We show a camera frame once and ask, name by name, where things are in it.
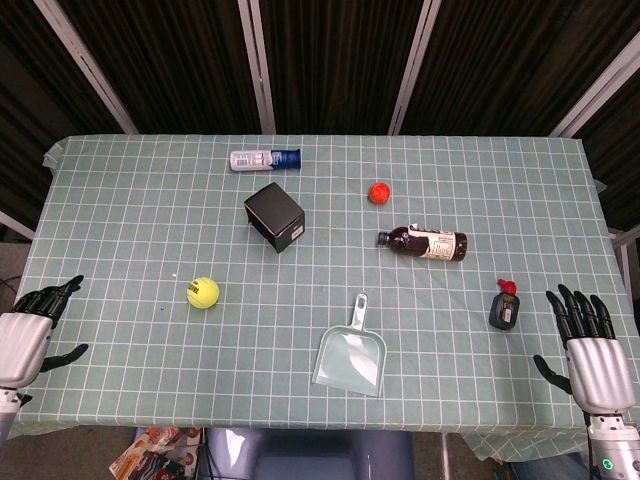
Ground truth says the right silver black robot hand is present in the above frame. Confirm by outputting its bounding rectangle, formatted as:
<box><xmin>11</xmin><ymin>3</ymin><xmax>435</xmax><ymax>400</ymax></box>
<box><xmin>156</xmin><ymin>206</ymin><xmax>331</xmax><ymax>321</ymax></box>
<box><xmin>532</xmin><ymin>284</ymin><xmax>634</xmax><ymax>415</ymax></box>

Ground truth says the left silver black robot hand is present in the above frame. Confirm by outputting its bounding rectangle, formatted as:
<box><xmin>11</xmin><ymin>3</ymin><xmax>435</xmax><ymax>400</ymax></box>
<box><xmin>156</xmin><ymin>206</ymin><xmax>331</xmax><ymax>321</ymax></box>
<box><xmin>0</xmin><ymin>274</ymin><xmax>90</xmax><ymax>389</ymax></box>

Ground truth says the yellow tennis ball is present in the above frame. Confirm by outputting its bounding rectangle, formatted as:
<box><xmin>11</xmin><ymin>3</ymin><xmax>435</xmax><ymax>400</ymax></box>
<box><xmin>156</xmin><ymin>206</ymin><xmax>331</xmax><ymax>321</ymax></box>
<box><xmin>186</xmin><ymin>276</ymin><xmax>221</xmax><ymax>310</ymax></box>

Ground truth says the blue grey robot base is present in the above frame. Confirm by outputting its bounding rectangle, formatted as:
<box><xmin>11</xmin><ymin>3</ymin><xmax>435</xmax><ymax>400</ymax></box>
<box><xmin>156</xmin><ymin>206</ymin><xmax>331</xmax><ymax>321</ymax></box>
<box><xmin>203</xmin><ymin>425</ymin><xmax>416</xmax><ymax>480</ymax></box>

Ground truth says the black cardboard box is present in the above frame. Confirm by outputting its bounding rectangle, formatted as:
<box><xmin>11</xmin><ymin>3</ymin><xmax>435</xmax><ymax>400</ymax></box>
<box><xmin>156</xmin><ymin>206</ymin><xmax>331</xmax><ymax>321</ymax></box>
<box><xmin>243</xmin><ymin>181</ymin><xmax>306</xmax><ymax>255</ymax></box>

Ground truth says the small black bottle red cap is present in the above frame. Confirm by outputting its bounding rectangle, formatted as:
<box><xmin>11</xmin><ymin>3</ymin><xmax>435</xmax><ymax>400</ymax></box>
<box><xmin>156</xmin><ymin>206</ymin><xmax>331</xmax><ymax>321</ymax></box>
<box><xmin>488</xmin><ymin>278</ymin><xmax>520</xmax><ymax>331</ymax></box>

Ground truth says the colourful printed bag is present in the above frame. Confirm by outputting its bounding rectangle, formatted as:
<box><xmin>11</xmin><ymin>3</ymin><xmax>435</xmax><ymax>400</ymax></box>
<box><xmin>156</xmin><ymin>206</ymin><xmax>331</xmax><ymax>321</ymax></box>
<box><xmin>108</xmin><ymin>425</ymin><xmax>205</xmax><ymax>480</ymax></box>

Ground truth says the dark brown labelled bottle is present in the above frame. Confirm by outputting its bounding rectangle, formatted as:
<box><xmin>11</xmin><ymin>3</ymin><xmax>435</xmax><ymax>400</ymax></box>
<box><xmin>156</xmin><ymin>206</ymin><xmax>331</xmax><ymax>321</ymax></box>
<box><xmin>376</xmin><ymin>224</ymin><xmax>469</xmax><ymax>263</ymax></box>

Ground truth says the pale green plastic dustpan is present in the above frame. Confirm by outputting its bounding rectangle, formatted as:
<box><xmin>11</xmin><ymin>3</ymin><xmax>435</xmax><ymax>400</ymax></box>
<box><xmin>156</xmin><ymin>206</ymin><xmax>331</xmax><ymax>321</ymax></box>
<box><xmin>311</xmin><ymin>292</ymin><xmax>387</xmax><ymax>398</ymax></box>

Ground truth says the green checked tablecloth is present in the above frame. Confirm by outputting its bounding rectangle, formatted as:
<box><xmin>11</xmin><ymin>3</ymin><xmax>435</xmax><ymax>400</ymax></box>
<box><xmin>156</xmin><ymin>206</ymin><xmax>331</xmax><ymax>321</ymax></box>
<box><xmin>8</xmin><ymin>133</ymin><xmax>640</xmax><ymax>463</ymax></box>

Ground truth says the white bottle with blue cap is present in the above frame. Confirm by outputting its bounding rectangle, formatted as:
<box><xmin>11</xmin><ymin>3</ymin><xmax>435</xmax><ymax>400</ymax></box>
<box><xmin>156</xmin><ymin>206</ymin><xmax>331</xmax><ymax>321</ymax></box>
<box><xmin>229</xmin><ymin>146</ymin><xmax>303</xmax><ymax>173</ymax></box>

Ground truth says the white metal frame post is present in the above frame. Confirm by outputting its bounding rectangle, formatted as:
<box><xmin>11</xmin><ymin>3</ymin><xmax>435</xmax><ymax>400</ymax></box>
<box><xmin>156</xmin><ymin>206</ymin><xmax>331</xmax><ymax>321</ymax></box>
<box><xmin>548</xmin><ymin>29</ymin><xmax>640</xmax><ymax>138</ymax></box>
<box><xmin>236</xmin><ymin>0</ymin><xmax>277</xmax><ymax>135</ymax></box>
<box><xmin>33</xmin><ymin>0</ymin><xmax>139</xmax><ymax>135</ymax></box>
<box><xmin>387</xmin><ymin>0</ymin><xmax>441</xmax><ymax>136</ymax></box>

